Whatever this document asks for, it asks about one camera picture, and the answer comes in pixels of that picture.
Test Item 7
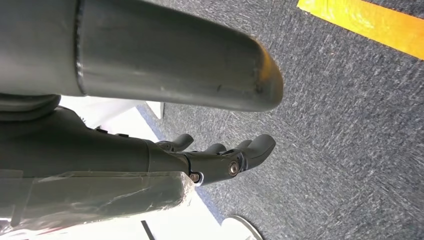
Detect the white rounded object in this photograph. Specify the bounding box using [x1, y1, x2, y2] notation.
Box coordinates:
[221, 215, 265, 240]

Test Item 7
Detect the yellow floor tape strip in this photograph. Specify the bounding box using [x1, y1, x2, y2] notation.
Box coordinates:
[296, 0, 424, 61]

